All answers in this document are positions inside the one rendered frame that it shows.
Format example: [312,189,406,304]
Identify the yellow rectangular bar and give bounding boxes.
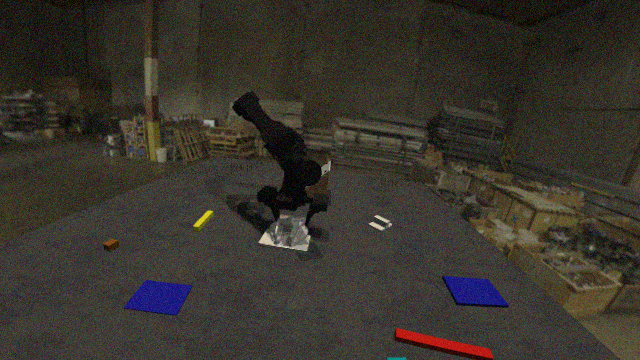
[193,211,213,232]

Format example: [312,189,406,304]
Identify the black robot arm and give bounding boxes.
[232,91,322,211]

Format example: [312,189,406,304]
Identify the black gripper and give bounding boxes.
[257,173,329,227]

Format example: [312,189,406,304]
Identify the blue flat plate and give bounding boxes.
[442,276,509,308]

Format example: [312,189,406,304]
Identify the red flat bar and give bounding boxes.
[394,328,493,360]

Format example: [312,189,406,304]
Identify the blue flat square panel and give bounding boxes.
[123,280,192,316]

